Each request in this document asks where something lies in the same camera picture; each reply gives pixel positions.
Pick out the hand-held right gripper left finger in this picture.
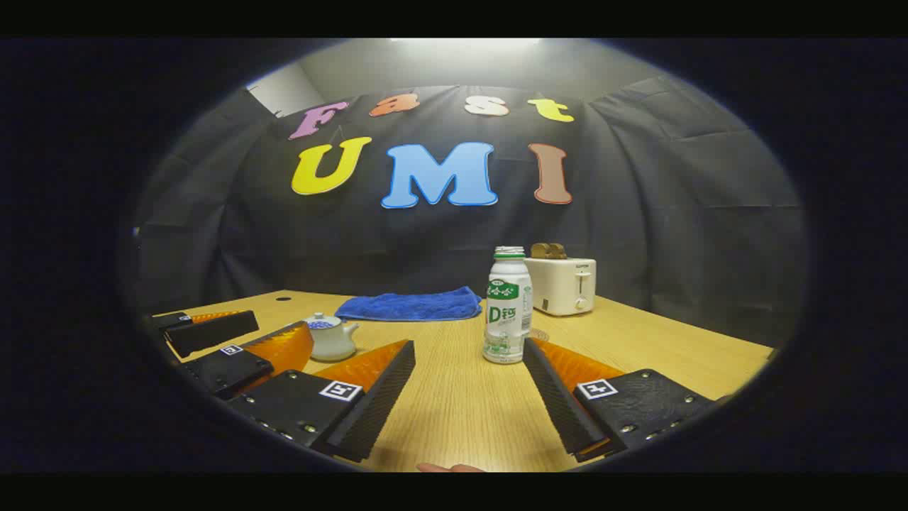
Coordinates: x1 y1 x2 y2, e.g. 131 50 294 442
227 339 416 463

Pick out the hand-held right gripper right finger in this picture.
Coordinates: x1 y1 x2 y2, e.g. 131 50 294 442
523 337 714 463

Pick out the white teacup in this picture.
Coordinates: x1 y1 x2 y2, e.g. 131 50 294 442
305 312 360 362

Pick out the white water bottle green label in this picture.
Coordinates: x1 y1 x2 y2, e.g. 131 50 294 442
482 246 533 366

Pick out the blue towel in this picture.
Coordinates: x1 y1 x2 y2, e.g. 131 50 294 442
334 286 483 322

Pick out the white toaster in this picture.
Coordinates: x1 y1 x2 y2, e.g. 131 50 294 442
524 257 597 317

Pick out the black backdrop cloth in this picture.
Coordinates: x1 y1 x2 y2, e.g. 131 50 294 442
135 75 809 348

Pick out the ceiling light panel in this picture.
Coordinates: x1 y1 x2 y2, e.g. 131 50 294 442
389 38 541 50

